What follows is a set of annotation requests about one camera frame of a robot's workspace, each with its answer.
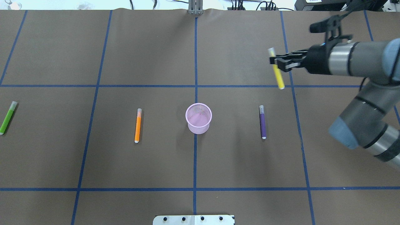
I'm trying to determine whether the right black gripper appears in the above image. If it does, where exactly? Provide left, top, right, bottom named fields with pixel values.
left=269, top=44, right=332, bottom=75

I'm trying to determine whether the yellow highlighter pen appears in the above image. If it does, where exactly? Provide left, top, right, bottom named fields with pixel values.
left=268, top=47, right=285, bottom=90

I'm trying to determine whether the green highlighter pen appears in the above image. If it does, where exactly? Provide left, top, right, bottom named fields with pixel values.
left=0, top=101, right=18, bottom=135

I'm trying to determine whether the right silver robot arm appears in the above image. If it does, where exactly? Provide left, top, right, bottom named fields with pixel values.
left=269, top=36, right=400, bottom=168

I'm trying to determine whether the purple highlighter pen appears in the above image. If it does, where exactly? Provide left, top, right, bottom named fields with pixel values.
left=259, top=105, right=266, bottom=140

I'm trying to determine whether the orange highlighter pen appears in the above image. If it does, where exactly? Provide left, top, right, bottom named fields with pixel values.
left=134, top=108, right=142, bottom=143

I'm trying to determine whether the round silver key tag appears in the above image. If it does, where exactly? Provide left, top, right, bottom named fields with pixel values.
left=5, top=0, right=22, bottom=10

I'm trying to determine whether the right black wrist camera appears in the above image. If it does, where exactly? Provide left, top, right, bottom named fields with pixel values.
left=309, top=14, right=353, bottom=44

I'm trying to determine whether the right black camera cable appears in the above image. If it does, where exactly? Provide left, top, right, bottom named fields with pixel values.
left=339, top=0, right=400, bottom=19

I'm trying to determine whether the grey aluminium frame post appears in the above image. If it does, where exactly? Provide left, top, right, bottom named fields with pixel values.
left=187, top=0, right=204, bottom=16

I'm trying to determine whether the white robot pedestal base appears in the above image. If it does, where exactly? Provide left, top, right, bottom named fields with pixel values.
left=152, top=215, right=235, bottom=225

